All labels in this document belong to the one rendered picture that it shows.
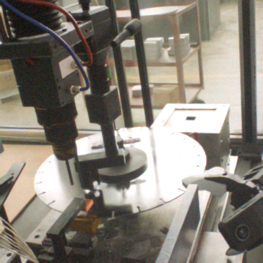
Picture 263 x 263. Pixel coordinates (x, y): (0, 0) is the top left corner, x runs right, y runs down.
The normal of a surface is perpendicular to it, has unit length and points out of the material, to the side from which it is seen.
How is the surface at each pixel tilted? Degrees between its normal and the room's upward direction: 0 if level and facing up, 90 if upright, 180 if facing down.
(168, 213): 0
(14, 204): 0
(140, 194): 0
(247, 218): 60
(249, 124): 90
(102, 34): 90
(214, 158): 90
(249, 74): 90
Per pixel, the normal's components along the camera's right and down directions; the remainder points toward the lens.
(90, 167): 0.07, 0.41
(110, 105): 0.87, 0.10
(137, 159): -0.05, -0.89
